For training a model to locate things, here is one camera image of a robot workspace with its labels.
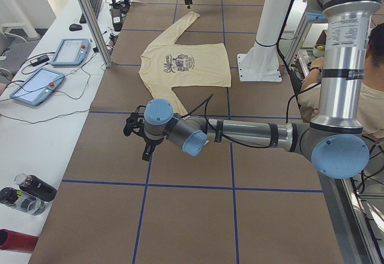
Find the black power adapter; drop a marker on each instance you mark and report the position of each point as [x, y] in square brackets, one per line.
[39, 60]

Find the beige long-sleeve printed shirt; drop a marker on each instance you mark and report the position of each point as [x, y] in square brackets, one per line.
[166, 65]

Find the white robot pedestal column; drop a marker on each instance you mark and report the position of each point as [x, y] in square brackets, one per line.
[261, 63]

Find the blue teach pendant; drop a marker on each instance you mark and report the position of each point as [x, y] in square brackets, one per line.
[38, 87]
[71, 52]

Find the aluminium frame post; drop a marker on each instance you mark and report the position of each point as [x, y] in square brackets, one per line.
[95, 31]

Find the clear bottle black lid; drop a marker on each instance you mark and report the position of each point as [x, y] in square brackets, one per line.
[22, 201]

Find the black water bottle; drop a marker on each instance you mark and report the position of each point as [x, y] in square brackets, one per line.
[35, 187]

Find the black computer mouse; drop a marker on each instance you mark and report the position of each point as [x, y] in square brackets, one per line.
[75, 27]

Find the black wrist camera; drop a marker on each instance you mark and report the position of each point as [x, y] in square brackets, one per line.
[135, 123]

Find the black computer keyboard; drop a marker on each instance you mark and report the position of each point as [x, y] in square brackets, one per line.
[96, 6]

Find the lower blue teach pendant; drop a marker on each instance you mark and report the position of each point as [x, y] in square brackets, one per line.
[38, 87]

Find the red cylindrical bottle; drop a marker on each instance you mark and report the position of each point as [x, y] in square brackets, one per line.
[17, 242]

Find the upper blue teach pendant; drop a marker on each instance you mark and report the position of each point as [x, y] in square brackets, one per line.
[71, 52]

